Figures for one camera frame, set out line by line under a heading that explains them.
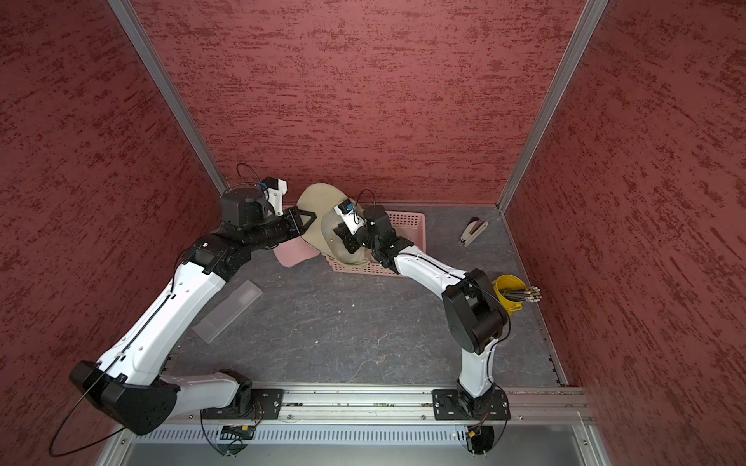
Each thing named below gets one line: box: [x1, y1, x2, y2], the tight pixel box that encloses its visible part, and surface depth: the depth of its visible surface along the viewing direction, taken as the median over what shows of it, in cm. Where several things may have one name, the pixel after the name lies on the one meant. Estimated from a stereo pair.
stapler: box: [458, 216, 489, 248], surface depth 112 cm
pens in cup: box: [503, 285, 543, 303], surface depth 79 cm
